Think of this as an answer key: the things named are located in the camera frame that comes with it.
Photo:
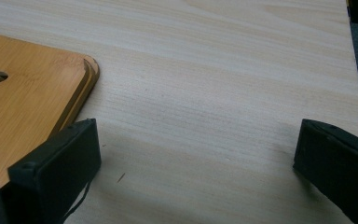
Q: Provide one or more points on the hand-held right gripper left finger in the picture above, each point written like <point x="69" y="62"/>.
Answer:
<point x="56" y="168"/>

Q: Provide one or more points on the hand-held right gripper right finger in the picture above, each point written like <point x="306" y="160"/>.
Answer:
<point x="338" y="165"/>

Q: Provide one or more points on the brown wooden puzzle board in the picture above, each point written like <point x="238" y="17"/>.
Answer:
<point x="28" y="105"/>

